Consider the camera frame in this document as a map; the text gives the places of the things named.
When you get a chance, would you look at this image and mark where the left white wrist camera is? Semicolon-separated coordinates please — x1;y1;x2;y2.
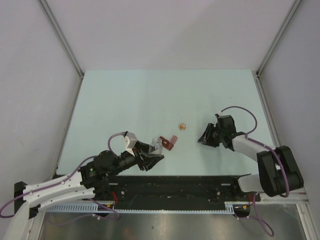
123;131;138;155

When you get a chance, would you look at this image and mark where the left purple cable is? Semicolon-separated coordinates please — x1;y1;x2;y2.
0;131;128;223

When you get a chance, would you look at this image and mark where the left aluminium frame post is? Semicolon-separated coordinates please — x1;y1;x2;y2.
37;0;84;80

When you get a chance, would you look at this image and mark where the clear pill bottle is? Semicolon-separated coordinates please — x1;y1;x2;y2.
148;137;163;155

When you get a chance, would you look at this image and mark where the aluminium frame post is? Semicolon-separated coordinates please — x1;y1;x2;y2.
255;0;304;78
37;0;84;80

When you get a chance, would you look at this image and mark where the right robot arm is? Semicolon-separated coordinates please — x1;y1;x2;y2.
197;114;304;201

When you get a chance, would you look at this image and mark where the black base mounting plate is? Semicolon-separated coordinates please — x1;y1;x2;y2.
97;175;254;212

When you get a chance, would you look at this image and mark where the right aluminium frame post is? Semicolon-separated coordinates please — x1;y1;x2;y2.
255;0;304;78

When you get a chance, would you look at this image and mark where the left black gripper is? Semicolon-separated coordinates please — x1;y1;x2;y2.
108;140;164;177

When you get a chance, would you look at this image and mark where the white slotted cable duct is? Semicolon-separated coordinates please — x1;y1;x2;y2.
46;201;237;215

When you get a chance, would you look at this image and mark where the white bottle cap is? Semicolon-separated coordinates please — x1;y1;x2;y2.
178;123;186;131

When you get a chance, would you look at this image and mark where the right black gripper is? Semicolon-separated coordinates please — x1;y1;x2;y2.
197;122;225;148

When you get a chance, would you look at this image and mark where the red pill organizer box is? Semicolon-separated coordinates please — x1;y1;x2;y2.
159;135;178;151

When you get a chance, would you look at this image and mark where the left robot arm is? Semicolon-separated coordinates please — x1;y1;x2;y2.
13;141;164;218

